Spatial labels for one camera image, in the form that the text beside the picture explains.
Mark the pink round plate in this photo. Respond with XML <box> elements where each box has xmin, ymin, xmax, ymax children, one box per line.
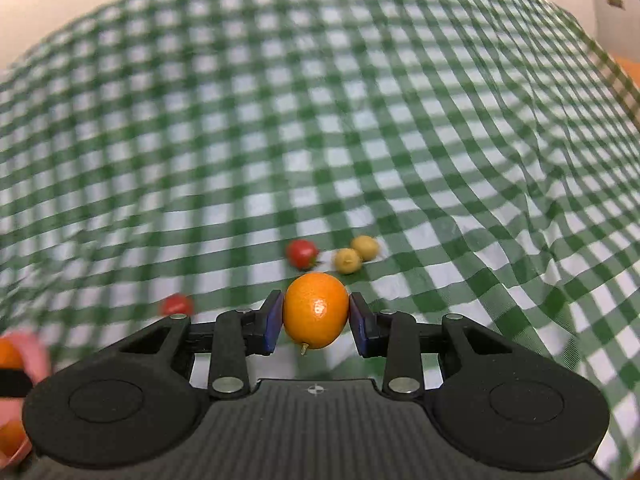
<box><xmin>0</xmin><ymin>330</ymin><xmax>51</xmax><ymax>471</ymax></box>

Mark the tan longan fruit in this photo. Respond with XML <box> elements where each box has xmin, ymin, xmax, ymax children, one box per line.
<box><xmin>333</xmin><ymin>248</ymin><xmax>363</xmax><ymax>275</ymax></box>
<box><xmin>350</xmin><ymin>235</ymin><xmax>379</xmax><ymax>261</ymax></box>

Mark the small mandarin orange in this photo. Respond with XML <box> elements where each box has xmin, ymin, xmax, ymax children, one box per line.
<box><xmin>0</xmin><ymin>337</ymin><xmax>25</xmax><ymax>371</ymax></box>

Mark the oval small orange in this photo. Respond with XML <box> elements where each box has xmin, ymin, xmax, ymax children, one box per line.
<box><xmin>282</xmin><ymin>273</ymin><xmax>349</xmax><ymax>358</ymax></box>

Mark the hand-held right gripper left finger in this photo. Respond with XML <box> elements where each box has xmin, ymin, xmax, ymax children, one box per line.
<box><xmin>120</xmin><ymin>290</ymin><xmax>285</xmax><ymax>400</ymax></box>

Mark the small orange with leaf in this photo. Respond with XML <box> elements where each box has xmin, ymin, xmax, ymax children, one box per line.
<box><xmin>0</xmin><ymin>420</ymin><xmax>26</xmax><ymax>456</ymax></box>

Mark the red cherry tomato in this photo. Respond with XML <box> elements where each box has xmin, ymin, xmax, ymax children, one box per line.
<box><xmin>160</xmin><ymin>294</ymin><xmax>195</xmax><ymax>317</ymax></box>
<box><xmin>286</xmin><ymin>240</ymin><xmax>320</xmax><ymax>269</ymax></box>

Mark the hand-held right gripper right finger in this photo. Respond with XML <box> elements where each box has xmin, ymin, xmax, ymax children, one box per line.
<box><xmin>348</xmin><ymin>292</ymin><xmax>516</xmax><ymax>400</ymax></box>

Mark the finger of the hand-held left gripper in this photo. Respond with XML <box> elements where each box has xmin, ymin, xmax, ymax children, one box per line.
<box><xmin>0</xmin><ymin>369</ymin><xmax>34</xmax><ymax>398</ymax></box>

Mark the green checkered tablecloth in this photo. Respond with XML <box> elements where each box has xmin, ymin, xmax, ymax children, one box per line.
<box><xmin>0</xmin><ymin>0</ymin><xmax>640</xmax><ymax>480</ymax></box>

